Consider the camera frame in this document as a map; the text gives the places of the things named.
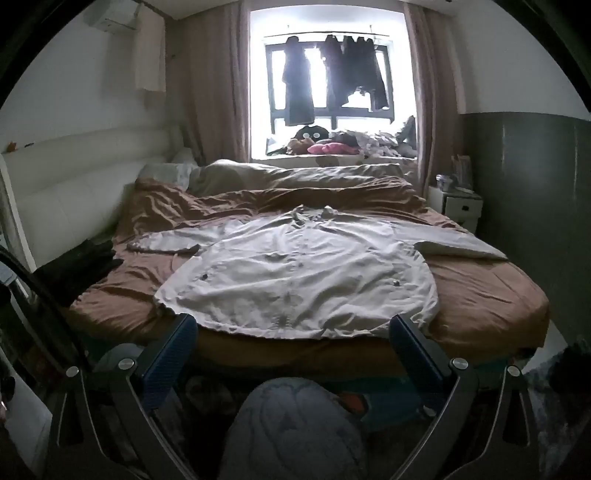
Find light grey jacket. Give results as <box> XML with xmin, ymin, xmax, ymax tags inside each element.
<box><xmin>129</xmin><ymin>206</ymin><xmax>502</xmax><ymax>340</ymax></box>

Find clothes pile on sill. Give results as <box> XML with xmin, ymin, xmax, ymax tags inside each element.
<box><xmin>329</xmin><ymin>130</ymin><xmax>418</xmax><ymax>159</ymax></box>

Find grey trousered knee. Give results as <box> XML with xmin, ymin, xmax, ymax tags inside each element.
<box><xmin>219</xmin><ymin>378</ymin><xmax>367</xmax><ymax>479</ymax></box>

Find white bedside table right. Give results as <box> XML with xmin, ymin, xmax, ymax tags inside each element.
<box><xmin>427</xmin><ymin>186</ymin><xmax>484</xmax><ymax>234</ymax></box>

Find white padded headboard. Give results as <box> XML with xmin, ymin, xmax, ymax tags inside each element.
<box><xmin>1</xmin><ymin>124</ymin><xmax>183</xmax><ymax>271</ymax></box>

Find items on right table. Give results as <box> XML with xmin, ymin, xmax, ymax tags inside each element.
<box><xmin>436</xmin><ymin>155</ymin><xmax>474</xmax><ymax>193</ymax></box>

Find white pillow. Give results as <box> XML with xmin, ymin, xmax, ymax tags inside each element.
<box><xmin>137</xmin><ymin>147</ymin><xmax>201</xmax><ymax>190</ymax></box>

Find beige duvet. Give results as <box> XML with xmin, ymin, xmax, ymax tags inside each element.
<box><xmin>187</xmin><ymin>157</ymin><xmax>418</xmax><ymax>197</ymax></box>

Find pink plush toy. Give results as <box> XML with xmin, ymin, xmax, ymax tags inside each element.
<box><xmin>308</xmin><ymin>142</ymin><xmax>359</xmax><ymax>155</ymax></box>

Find black plush toy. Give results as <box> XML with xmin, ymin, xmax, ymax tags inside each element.
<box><xmin>294</xmin><ymin>125</ymin><xmax>329</xmax><ymax>142</ymax></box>

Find dark hanging garment left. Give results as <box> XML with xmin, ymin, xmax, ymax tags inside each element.
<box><xmin>283</xmin><ymin>36</ymin><xmax>315</xmax><ymax>126</ymax></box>

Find right beige curtain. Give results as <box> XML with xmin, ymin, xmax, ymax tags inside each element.
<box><xmin>404</xmin><ymin>3</ymin><xmax>459</xmax><ymax>195</ymax></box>

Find beige curtain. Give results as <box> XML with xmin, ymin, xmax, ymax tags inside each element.
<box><xmin>180</xmin><ymin>1</ymin><xmax>250</xmax><ymax>164</ymax></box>
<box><xmin>404</xmin><ymin>3</ymin><xmax>459</xmax><ymax>195</ymax></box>

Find dark hanging garments right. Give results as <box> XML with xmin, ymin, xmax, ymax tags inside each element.
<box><xmin>321</xmin><ymin>35</ymin><xmax>389</xmax><ymax>111</ymax></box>

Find left beige curtain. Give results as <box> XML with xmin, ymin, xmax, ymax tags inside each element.
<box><xmin>180</xmin><ymin>1</ymin><xmax>250</xmax><ymax>164</ymax></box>

